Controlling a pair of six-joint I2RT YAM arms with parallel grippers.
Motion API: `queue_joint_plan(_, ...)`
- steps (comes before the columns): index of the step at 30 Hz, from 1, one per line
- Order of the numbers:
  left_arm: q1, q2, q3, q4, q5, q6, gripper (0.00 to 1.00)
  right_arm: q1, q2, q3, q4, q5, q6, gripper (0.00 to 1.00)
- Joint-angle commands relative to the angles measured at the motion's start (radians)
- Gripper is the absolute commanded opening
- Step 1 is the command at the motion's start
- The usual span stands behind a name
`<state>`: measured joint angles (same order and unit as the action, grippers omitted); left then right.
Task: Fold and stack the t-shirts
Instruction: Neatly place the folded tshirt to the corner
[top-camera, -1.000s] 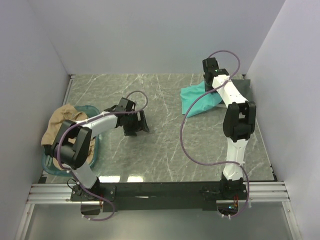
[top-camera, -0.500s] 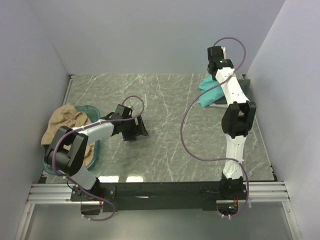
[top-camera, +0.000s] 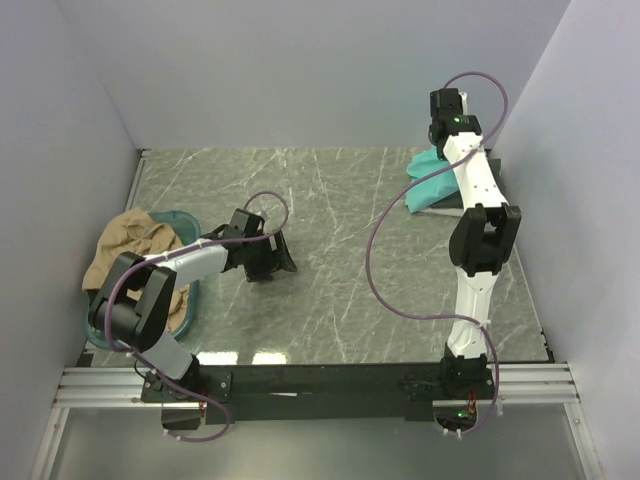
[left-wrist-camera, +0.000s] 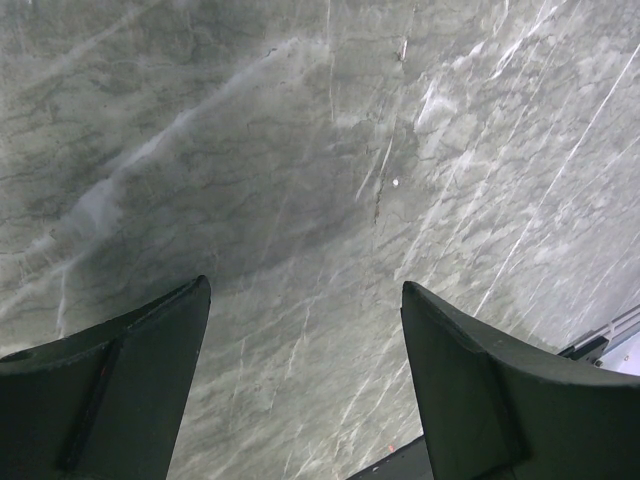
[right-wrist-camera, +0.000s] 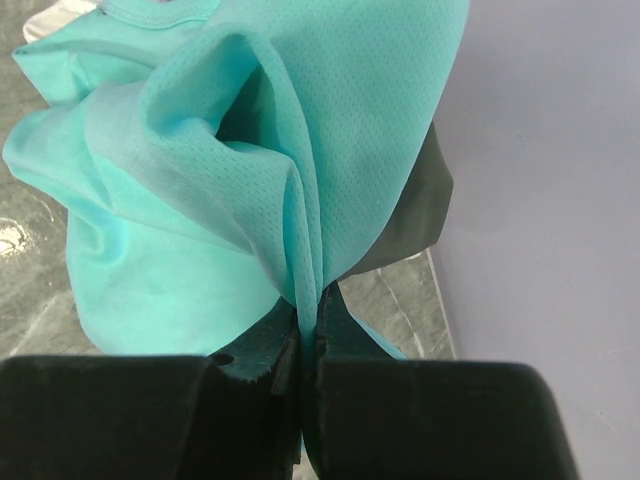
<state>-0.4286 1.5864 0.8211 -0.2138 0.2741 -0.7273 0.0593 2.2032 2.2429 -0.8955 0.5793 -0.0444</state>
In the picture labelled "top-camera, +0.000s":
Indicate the folded dark grey t shirt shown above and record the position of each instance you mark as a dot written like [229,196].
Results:
[454,201]

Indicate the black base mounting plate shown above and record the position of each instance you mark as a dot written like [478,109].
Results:
[336,391]

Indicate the tan t shirt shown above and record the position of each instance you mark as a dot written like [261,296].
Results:
[135,245]

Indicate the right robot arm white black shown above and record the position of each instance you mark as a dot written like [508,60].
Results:
[480,244]

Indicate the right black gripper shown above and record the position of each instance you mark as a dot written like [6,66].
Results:
[440,156]

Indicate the teal t shirt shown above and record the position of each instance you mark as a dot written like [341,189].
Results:
[433,190]

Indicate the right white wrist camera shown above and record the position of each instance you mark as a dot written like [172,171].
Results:
[464,103]

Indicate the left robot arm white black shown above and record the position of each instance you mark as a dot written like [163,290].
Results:
[132,307]

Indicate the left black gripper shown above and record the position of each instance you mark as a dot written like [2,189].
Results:
[276,260]

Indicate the teal plastic basket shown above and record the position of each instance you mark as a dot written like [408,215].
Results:
[187,225]

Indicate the folded white t shirt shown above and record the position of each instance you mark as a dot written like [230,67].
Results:
[450,212]

